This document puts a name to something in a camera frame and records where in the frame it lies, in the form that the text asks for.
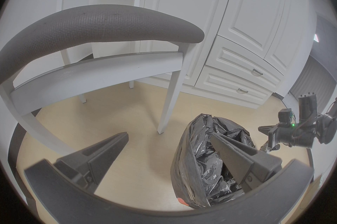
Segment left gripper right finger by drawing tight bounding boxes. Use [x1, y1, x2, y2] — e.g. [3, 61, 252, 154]
[210, 133, 283, 192]

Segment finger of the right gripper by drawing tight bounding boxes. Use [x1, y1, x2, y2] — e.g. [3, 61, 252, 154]
[258, 125, 277, 134]

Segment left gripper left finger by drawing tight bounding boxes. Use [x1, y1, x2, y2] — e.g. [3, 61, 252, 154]
[53, 131, 130, 194]

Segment black plastic bag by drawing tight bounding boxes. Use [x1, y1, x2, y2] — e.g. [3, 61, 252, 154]
[170, 113, 257, 210]

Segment crumpled printed wrapper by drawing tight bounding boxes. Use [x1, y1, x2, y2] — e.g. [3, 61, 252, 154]
[259, 141, 282, 154]

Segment grey curtain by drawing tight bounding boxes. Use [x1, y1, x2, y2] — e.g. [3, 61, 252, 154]
[289, 56, 334, 113]

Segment white wardrobe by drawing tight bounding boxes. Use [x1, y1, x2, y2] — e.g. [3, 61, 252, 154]
[140, 0, 316, 109]

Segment white chair with grey cushions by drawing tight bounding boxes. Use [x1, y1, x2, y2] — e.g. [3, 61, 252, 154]
[0, 0, 205, 159]

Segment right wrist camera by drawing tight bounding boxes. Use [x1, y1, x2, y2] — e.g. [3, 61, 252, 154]
[278, 109, 295, 124]

